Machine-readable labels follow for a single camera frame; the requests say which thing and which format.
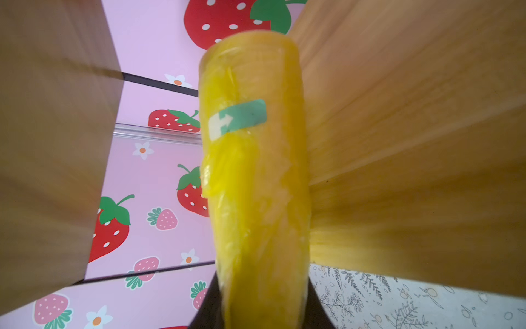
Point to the wooden three-tier black-frame shelf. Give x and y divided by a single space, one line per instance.
415 120

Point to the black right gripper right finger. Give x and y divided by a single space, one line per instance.
315 316

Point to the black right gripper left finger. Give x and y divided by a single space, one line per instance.
210 316

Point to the yellow roll with teal label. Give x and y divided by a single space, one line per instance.
255 177

